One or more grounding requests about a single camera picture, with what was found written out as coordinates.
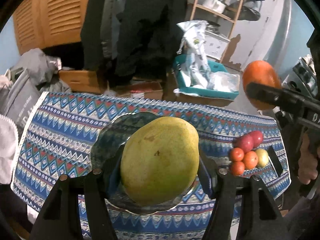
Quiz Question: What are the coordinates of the small tangerine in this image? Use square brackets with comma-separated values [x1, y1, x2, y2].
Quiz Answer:
[229, 161, 245, 176]
[229, 147, 245, 162]

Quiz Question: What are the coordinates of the large orange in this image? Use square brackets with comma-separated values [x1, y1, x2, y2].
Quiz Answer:
[242, 151, 258, 170]
[242, 60, 281, 111]

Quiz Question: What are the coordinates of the red apple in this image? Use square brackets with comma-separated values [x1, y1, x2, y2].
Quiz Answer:
[233, 134, 254, 153]
[249, 131, 264, 148]

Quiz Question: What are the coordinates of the green pear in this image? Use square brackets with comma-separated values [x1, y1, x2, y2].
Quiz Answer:
[255, 148, 269, 168]

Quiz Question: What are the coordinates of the yellow mango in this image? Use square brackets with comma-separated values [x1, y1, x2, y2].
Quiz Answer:
[120, 116, 200, 206]

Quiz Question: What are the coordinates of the right hand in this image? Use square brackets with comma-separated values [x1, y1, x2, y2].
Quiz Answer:
[298, 133, 318, 185]

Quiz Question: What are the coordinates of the dark glass fruit plate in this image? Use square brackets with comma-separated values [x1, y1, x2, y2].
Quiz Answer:
[90, 112, 196, 215]

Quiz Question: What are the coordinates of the shoe rack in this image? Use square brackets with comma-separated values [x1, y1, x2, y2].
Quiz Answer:
[282, 54, 318, 98]

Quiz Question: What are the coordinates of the patterned blue tablecloth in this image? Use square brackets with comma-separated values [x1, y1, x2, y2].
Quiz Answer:
[11, 92, 291, 239]

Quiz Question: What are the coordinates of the clear plastic bag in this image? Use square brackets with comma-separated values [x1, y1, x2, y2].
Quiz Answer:
[207, 72, 240, 93]

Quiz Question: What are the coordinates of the white fleece garment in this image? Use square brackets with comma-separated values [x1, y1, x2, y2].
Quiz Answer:
[1, 75, 18, 184]

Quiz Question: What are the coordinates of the wooden drawer box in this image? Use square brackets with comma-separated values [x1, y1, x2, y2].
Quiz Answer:
[58, 70, 106, 94]

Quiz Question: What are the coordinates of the small cardboard box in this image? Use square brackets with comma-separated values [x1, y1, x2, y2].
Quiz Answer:
[106, 81, 163, 100]

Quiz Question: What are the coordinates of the white patterned storage box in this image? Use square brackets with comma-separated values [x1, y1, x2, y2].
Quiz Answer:
[204, 31, 230, 61]

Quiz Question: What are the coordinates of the white rice bag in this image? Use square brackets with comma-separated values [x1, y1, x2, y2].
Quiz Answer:
[177, 20, 211, 89]

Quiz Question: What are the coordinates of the dark hanging bag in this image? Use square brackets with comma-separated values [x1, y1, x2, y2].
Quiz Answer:
[223, 0, 264, 21]

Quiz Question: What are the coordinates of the grey tote bag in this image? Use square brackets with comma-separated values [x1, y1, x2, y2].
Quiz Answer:
[1, 70, 40, 133]

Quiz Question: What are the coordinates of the steel pot on box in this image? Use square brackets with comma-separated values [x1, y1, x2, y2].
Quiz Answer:
[206, 22, 220, 33]

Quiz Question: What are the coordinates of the grey clothes pile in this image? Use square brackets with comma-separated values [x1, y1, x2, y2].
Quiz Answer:
[10, 48, 72, 93]

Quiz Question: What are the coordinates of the teal plastic crate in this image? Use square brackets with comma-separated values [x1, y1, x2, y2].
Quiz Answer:
[172, 54, 240, 101]

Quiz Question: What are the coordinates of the white cooking pot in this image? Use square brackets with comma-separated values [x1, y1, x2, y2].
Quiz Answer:
[202, 0, 226, 14]

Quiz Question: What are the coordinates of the wooden shelf rack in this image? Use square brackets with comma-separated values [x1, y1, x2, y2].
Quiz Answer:
[187, 0, 249, 63]

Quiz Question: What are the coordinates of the black hanging jacket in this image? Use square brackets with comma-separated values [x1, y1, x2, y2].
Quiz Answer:
[80, 0, 187, 87]

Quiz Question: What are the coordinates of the wooden louvered wardrobe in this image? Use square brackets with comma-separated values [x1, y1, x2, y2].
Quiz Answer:
[13, 0, 88, 54]

